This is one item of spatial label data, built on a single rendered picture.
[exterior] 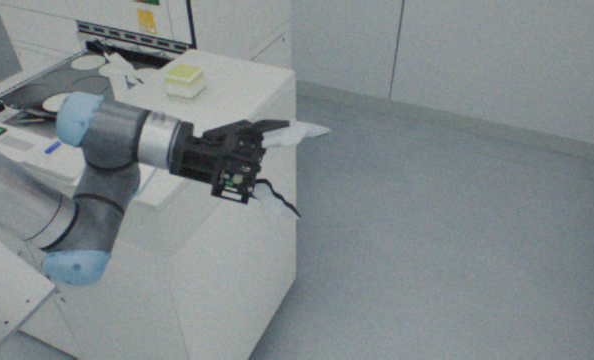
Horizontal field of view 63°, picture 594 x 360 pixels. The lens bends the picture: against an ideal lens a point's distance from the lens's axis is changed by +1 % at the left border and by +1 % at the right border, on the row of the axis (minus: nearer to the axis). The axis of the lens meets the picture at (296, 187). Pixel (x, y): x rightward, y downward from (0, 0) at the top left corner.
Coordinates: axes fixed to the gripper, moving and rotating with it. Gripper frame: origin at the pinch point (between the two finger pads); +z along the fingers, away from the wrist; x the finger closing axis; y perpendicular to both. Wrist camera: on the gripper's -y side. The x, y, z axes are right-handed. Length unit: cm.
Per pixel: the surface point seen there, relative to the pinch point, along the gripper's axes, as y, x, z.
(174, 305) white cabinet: -19, -52, -18
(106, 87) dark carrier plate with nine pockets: -71, -27, -55
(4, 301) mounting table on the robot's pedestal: -4, -45, -48
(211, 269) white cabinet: -30, -48, -12
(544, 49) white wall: -187, 4, 116
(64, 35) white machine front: -103, -27, -82
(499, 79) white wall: -196, -18, 107
